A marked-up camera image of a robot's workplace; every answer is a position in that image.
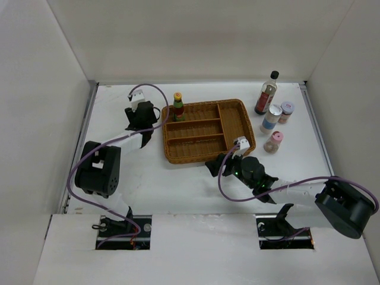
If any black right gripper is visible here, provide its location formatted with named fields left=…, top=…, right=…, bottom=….
left=205, top=148, right=255, bottom=189

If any green label chili sauce bottle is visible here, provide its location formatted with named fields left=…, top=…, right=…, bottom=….
left=173, top=92, right=185, bottom=122

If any blue label silver cap jar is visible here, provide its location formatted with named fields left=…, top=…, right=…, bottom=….
left=260, top=104, right=283, bottom=134

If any tall red label sauce bottle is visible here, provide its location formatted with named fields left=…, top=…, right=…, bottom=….
left=254, top=71, right=279, bottom=115

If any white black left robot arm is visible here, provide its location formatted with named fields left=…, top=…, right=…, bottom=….
left=74, top=101, right=158, bottom=199

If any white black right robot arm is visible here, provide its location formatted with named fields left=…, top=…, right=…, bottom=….
left=205, top=153, right=379, bottom=239

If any brown wicker divided basket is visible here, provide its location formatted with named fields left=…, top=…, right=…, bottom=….
left=161, top=99, right=256, bottom=164

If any pink cap spice jar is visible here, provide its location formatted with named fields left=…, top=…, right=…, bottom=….
left=264, top=131, right=284, bottom=154

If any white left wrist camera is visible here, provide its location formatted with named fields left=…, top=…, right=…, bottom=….
left=128, top=89, right=145, bottom=112

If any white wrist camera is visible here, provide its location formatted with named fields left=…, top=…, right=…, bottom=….
left=128, top=89, right=145, bottom=112
left=233, top=136, right=250, bottom=157

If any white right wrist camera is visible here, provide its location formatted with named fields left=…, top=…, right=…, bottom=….
left=233, top=136, right=250, bottom=157

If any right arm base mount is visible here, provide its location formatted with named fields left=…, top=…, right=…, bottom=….
left=256, top=204, right=314, bottom=250

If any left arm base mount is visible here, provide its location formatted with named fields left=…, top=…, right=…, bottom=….
left=91, top=216, right=153, bottom=251

